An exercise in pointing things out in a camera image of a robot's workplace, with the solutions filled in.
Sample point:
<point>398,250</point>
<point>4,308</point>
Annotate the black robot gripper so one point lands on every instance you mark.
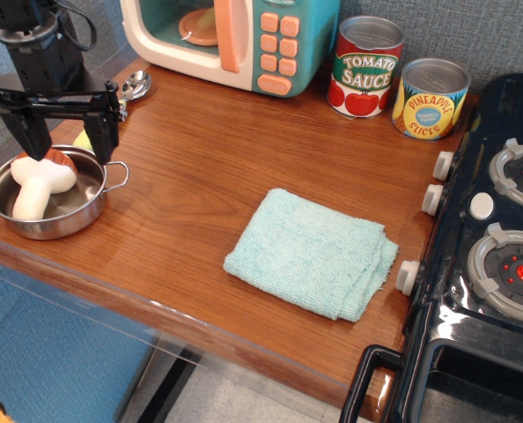
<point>49,65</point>

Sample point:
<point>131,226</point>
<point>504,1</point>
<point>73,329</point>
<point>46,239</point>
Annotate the plush brown white mushroom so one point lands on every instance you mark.
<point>55,173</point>

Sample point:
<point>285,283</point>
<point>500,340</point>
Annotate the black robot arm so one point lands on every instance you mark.
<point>41,12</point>

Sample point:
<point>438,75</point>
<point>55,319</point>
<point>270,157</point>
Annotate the small metal pot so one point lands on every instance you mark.
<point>73,210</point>

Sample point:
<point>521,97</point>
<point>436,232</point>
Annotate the clear acrylic table guard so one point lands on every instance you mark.
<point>64,359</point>

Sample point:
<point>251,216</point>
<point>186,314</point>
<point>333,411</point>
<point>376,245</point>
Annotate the toy microwave oven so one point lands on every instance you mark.
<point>268,47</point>

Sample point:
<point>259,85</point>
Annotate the light blue folded cloth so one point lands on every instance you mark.
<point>313,257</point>

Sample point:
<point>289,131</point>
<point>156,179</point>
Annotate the tomato sauce can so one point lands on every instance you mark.
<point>367,54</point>

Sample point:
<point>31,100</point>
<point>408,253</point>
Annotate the pineapple slices can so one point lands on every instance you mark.
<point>430,97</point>

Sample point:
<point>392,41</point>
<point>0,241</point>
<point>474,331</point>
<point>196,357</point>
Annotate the black toy stove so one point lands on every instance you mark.
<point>462,359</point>

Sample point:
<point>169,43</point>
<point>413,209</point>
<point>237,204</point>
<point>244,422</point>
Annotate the green handled metal scoop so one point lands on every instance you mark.
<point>134,87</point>

